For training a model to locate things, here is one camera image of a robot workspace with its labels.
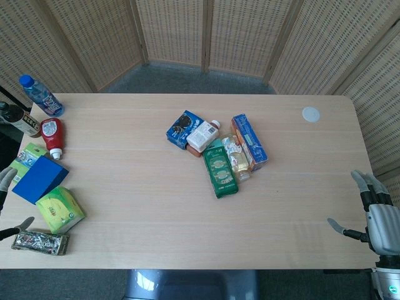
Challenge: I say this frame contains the plain blue box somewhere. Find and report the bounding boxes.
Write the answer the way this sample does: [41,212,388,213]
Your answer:
[11,155,70,206]

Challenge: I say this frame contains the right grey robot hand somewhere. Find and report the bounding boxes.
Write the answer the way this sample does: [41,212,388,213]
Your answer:
[326,169,400,258]

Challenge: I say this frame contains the white round cable grommet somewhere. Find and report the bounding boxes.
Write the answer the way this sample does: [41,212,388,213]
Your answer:
[301,106,323,124]

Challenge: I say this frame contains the green tissue box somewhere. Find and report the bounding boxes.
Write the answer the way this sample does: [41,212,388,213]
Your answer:
[34,185,87,236]

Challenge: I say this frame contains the yellow drink bottle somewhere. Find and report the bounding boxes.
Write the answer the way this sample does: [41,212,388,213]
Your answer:
[221,134,252,183]

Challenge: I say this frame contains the red ketchup bottle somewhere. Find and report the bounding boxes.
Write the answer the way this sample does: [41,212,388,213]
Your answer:
[39,117,64,161]

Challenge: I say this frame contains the orange-brown small box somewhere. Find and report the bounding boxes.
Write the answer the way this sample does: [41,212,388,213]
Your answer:
[186,144,204,158]

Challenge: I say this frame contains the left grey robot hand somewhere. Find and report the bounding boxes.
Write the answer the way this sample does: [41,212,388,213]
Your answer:
[0,166,36,242]

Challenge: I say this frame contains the grey robot torso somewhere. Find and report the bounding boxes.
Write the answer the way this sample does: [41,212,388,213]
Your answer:
[122,269,261,300]

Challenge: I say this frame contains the blue Oreo cookie box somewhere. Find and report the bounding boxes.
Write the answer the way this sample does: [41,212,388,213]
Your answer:
[165,109,206,152]

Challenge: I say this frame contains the green biscuit pack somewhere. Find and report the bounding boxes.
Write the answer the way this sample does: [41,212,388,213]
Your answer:
[202,138,240,199]

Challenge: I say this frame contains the blue and orange box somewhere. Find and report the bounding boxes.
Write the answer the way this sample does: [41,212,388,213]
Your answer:
[230,113,269,173]

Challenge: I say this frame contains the wicker folding screen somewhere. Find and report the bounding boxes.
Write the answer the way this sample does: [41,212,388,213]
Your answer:
[0,0,400,206]

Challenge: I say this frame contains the dark sauce bottle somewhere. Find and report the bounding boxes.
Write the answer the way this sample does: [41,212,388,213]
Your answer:
[0,101,42,139]

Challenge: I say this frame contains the white bottle brown cap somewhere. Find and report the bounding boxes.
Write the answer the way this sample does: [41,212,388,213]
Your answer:
[186,119,222,154]

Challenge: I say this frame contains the dark foil snack packet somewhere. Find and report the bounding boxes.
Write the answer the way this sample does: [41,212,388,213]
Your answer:
[10,229,71,257]

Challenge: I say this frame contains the clear water bottle blue cap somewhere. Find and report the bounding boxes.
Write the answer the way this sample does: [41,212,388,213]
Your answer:
[19,74,66,118]

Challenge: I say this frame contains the green and blue gum pack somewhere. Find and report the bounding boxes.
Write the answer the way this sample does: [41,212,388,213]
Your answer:
[9,142,49,183]

